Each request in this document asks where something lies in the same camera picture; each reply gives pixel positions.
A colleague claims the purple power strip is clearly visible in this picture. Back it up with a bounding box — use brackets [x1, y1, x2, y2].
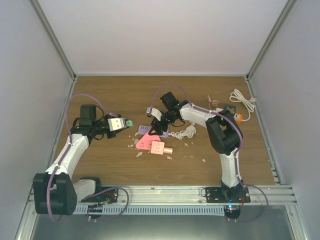
[138, 125, 169, 138]

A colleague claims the pink cube socket adapter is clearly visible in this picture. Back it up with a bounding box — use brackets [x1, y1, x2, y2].
[150, 141, 165, 155]

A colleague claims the pink triangular socket adapter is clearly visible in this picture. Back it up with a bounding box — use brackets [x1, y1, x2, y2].
[135, 133, 161, 151]

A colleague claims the green plug adapter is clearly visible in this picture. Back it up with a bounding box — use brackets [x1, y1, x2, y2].
[125, 120, 134, 128]

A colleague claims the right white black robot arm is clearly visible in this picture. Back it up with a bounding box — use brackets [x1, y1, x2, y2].
[146, 92, 244, 203]

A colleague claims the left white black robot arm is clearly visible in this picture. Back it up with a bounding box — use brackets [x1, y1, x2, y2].
[32, 104, 127, 216]

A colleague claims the white charger plug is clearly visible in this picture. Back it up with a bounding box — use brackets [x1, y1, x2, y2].
[215, 107, 223, 112]

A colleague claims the dark green cube adapter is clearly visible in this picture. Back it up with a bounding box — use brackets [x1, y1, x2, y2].
[224, 104, 236, 114]

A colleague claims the orange power strip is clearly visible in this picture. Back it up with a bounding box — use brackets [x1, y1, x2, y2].
[233, 113, 243, 124]

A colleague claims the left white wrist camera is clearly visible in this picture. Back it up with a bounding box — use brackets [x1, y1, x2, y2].
[107, 117, 127, 132]

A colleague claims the white coiled strip cable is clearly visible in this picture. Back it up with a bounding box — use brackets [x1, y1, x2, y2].
[168, 121, 197, 140]

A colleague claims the pink thin cable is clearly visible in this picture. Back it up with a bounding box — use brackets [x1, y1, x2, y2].
[206, 94, 220, 111]

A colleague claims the white coiled cable at back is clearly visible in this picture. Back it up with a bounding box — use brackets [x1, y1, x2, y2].
[229, 89, 258, 121]

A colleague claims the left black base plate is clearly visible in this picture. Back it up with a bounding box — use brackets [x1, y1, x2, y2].
[80, 189, 119, 205]

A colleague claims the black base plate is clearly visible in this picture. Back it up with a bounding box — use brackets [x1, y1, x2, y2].
[205, 185, 251, 204]
[80, 189, 119, 205]

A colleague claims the aluminium front rail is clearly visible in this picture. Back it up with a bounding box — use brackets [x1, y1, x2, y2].
[26, 184, 298, 206]

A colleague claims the grey slotted cable duct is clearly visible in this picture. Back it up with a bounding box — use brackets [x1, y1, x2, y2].
[89, 205, 225, 217]

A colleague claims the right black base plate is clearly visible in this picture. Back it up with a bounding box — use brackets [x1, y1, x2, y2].
[205, 185, 251, 204]

